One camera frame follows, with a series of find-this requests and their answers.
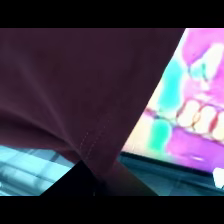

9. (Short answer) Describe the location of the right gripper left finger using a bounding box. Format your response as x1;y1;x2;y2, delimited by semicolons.
40;159;101;197

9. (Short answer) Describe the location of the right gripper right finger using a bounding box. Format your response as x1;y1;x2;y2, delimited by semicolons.
98;161;160;197

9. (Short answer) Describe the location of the maroon T-shirt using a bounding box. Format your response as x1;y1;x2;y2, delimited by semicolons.
0;28;186;188

